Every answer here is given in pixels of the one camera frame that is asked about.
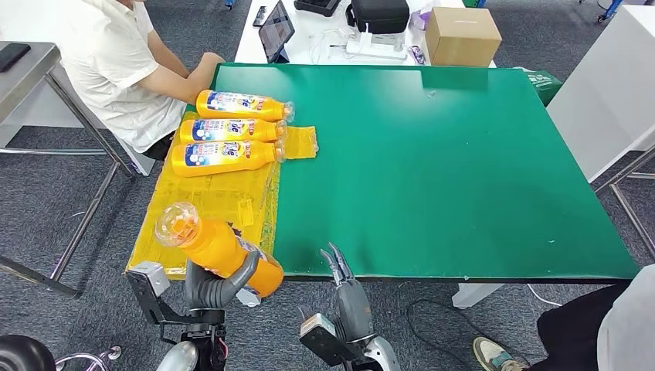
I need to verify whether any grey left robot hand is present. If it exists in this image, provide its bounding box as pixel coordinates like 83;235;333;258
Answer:
184;250;261;311

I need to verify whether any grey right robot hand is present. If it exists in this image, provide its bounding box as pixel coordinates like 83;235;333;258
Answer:
298;242;375;345

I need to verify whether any orange detergent bottle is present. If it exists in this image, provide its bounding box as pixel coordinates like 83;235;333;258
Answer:
154;201;285;300
171;139;286;179
178;118;287;145
195;89;297;123

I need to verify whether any yellow taped cardboard sheet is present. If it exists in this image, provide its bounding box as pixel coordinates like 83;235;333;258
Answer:
125;110;318;281

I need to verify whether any chrome stool base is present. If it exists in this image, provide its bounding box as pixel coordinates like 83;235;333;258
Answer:
55;344;124;371

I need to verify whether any white table leg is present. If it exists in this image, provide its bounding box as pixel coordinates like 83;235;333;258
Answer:
451;283;505;310

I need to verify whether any white and green sneaker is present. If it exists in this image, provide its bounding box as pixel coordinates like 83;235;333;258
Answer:
471;336;531;371

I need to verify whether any green table mat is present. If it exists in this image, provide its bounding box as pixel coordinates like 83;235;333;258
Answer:
184;62;640;284

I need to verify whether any black round stool seat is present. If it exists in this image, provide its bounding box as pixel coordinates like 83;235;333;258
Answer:
0;333;58;371

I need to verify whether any person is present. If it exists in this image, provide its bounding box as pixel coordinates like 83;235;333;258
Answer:
60;0;226;162
529;265;655;371

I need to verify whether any white power strip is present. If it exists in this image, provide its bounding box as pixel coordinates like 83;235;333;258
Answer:
328;22;409;61

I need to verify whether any black tablet on stand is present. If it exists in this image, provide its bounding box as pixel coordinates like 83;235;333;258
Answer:
257;0;297;64

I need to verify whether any grey metal table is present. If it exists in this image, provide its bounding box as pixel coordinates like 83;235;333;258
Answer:
0;39;138;299

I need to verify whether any white desk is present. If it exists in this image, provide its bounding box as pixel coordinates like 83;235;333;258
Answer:
233;0;497;68

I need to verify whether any brown cardboard box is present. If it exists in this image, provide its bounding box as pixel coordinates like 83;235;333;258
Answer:
424;6;503;67

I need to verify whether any green shopping bag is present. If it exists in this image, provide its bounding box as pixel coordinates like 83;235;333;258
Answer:
515;66;563;107

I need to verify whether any black zip bag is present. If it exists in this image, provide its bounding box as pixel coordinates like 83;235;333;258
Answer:
345;0;410;36

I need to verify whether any purple plastic packet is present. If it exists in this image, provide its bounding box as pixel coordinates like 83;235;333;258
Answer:
409;6;434;30

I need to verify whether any flat black case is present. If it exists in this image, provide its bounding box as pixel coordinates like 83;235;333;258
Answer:
294;0;343;18

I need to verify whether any white table with metal legs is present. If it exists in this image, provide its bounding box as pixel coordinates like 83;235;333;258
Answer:
546;5;655;257

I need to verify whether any blue chair base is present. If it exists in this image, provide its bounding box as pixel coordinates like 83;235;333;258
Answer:
578;0;626;24

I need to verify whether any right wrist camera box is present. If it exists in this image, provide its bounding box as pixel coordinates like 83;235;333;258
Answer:
299;313;359;367

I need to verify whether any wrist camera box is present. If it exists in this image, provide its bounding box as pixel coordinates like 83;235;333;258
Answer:
126;260;171;324
299;313;359;367

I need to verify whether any black floor cable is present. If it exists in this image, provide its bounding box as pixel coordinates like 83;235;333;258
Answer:
406;299;486;362

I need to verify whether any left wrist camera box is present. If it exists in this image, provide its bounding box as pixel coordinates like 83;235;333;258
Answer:
126;260;171;324

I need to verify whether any white floor cable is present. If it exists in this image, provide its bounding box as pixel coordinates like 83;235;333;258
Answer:
525;284;564;309

